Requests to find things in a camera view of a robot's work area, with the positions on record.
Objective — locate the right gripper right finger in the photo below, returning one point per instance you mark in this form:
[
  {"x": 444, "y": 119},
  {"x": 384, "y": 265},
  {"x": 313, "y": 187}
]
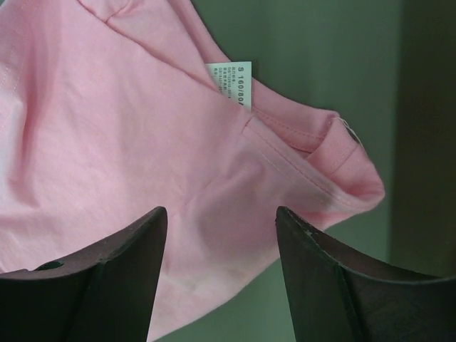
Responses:
[{"x": 337, "y": 293}]

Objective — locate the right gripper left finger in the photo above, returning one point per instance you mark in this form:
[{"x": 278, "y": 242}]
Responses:
[{"x": 104, "y": 292}]

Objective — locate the pink t-shirt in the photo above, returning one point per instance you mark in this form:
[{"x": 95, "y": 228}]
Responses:
[{"x": 108, "y": 110}]

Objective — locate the white garment care label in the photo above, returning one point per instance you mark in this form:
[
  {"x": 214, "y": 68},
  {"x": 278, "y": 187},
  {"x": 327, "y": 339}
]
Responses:
[{"x": 234, "y": 80}]

